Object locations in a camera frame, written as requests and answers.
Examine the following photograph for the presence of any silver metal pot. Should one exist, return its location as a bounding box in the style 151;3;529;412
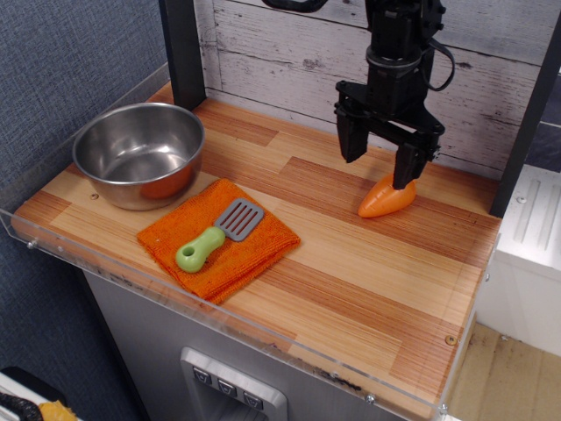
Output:
72;103;205;211

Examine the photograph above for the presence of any yellow object at corner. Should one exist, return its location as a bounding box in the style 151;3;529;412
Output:
39;401;80;421

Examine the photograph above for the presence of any black right vertical post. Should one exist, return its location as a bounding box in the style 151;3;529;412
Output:
489;17;560;218

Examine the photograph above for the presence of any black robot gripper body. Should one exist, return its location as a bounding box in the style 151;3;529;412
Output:
335;56;444;154

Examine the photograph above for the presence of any white toy sink unit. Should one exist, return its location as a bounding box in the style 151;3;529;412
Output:
474;165;560;355

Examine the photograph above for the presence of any clear acrylic edge guard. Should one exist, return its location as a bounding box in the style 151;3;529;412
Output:
0;63;501;421

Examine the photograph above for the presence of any orange toy carrot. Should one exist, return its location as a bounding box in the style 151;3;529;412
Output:
358;174;416;218

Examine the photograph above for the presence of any black vertical post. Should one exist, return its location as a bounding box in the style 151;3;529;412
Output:
489;17;560;218
159;0;207;111

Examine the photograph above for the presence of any grey toy fridge cabinet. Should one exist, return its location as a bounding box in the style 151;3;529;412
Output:
82;268;422;421

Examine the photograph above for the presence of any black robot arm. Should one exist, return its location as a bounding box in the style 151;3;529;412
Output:
335;1;448;190

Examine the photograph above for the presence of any green handled grey spatula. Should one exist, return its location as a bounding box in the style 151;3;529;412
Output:
175;197;265;274

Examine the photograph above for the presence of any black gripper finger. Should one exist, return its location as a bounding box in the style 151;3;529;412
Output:
393;140;432;190
336;110;369;163

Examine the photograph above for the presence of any orange folded cloth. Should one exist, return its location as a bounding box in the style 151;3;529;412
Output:
137;179;301;304

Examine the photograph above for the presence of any black left vertical post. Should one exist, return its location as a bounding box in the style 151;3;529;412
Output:
159;0;207;111

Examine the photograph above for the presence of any white black device corner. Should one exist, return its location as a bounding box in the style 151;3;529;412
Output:
1;367;67;420

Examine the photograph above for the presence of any silver dispenser button panel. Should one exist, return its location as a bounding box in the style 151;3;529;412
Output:
180;346;288;420

